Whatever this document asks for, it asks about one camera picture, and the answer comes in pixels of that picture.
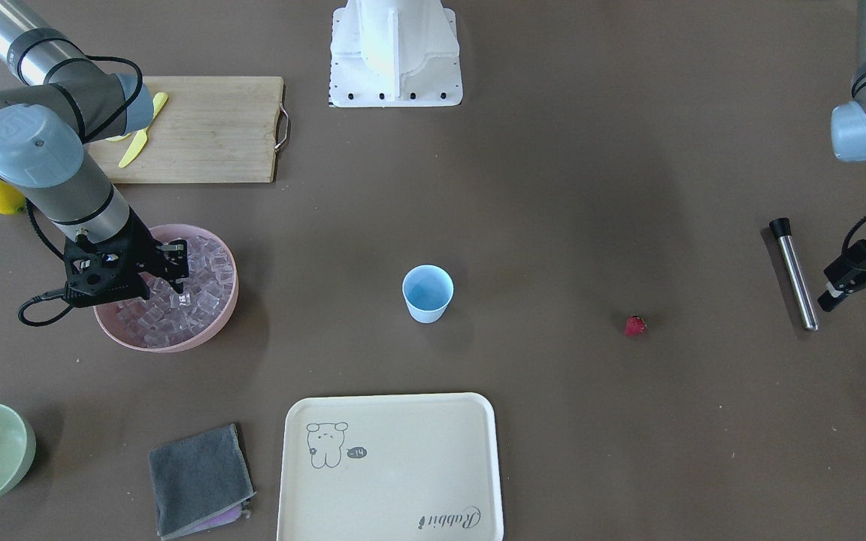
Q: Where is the white camera pillar base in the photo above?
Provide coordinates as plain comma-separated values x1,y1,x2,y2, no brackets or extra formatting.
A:
328,1,463,107

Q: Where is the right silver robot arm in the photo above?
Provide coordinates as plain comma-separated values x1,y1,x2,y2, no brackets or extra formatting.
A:
0,1,189,307

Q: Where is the light blue plastic cup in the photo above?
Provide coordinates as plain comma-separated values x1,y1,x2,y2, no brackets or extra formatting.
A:
401,264,455,323

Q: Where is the red strawberry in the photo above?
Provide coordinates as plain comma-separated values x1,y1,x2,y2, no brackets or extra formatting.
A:
623,315,647,337

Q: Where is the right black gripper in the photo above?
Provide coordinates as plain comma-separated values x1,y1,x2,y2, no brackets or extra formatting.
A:
63,210,188,308

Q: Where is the steel muddler black tip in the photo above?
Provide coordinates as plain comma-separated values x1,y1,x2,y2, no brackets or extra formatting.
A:
768,218,820,332

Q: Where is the pink bowl of ice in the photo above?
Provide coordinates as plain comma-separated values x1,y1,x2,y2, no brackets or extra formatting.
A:
94,225,238,353

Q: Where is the yellow plastic knife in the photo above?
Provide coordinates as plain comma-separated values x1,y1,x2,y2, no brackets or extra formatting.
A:
106,92,169,168

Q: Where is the grey folded cloth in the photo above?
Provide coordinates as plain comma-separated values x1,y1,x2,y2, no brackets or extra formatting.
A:
148,422,256,540

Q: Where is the wooden cutting board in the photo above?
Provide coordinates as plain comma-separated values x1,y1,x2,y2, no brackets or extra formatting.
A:
87,76,289,184

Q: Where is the cream rabbit tray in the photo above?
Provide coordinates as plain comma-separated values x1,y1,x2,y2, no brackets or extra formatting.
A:
276,391,504,540

